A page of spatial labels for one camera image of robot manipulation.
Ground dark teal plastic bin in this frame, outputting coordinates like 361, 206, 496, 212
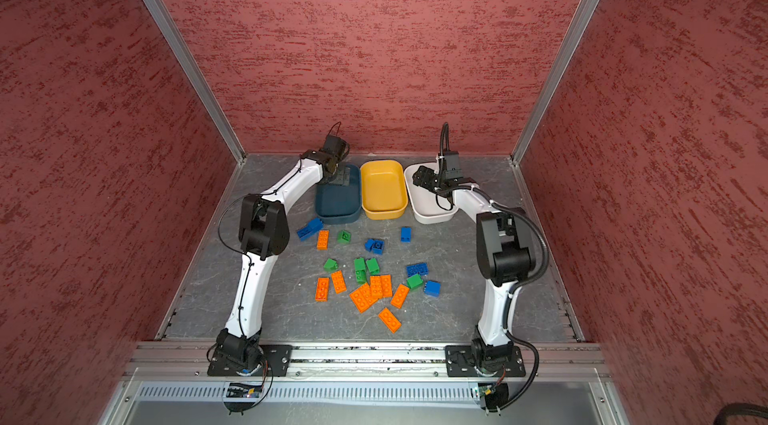
315, 165, 362, 225

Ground white plastic bin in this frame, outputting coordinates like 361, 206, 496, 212
404, 162, 459, 225

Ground yellow plastic bin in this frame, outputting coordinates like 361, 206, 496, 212
360, 160, 408, 220

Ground green lego with hole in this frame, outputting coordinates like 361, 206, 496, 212
337, 230, 351, 244

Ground blue lego small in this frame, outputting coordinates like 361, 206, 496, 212
400, 227, 412, 243

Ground blue lego pair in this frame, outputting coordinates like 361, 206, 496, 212
364, 239, 385, 255

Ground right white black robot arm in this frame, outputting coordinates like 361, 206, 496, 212
406, 152, 549, 374

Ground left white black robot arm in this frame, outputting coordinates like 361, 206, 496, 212
210, 134, 349, 376

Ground green lego tall centre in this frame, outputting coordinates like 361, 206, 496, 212
353, 258, 367, 285

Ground orange lego pair centre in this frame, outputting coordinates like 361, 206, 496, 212
369, 275, 393, 300

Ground orange lego large centre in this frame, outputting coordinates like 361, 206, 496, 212
349, 283, 378, 313

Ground orange lego bottom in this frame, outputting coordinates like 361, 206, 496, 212
378, 308, 402, 333

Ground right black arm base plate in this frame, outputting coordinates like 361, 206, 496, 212
444, 344, 526, 378

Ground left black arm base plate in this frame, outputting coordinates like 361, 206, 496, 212
206, 344, 294, 379

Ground right aluminium corner post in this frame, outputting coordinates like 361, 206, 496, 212
511, 0, 600, 167

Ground aluminium corner post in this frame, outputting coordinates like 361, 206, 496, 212
142, 0, 247, 165
511, 0, 600, 167

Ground right circuit board with wires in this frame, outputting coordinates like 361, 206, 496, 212
475, 383, 509, 413

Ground circuit board with wires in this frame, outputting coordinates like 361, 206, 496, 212
475, 383, 509, 413
223, 382, 264, 414

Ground left circuit board with wires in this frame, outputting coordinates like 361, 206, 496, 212
223, 382, 264, 414

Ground aluminium front rail frame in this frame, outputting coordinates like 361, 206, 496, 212
101, 340, 629, 424

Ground left aluminium corner post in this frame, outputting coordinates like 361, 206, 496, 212
142, 0, 247, 165

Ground black cable bottom right corner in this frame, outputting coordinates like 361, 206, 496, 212
712, 402, 768, 425

